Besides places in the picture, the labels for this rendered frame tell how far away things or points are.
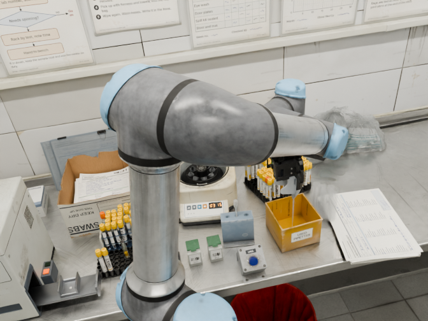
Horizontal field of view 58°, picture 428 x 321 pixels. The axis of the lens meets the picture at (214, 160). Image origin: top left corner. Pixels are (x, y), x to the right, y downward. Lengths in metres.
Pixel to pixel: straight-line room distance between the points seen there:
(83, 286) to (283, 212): 0.65
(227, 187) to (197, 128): 0.82
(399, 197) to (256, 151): 1.01
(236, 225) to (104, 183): 0.56
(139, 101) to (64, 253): 0.91
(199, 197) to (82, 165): 0.50
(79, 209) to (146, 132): 0.83
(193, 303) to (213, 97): 0.40
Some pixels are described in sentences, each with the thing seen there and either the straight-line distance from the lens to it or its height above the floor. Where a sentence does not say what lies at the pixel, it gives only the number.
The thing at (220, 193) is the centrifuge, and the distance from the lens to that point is 1.31.
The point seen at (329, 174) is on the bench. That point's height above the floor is 0.88.
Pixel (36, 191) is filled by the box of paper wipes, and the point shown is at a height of 0.93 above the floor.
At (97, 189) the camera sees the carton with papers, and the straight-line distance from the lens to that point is 1.49.
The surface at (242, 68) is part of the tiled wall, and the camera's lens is 1.51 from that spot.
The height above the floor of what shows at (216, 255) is 0.90.
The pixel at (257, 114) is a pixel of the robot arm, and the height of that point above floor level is 1.55.
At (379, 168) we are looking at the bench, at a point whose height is 0.87.
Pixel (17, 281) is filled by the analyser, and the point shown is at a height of 1.03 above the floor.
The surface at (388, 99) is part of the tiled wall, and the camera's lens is 1.86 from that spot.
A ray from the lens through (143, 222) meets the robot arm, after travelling 0.66.
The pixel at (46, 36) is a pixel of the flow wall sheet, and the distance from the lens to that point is 1.43.
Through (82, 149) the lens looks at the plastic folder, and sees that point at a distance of 1.58.
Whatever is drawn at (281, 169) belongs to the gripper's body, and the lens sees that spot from 1.05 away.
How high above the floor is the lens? 1.80
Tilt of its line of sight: 35 degrees down
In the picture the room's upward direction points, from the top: 6 degrees counter-clockwise
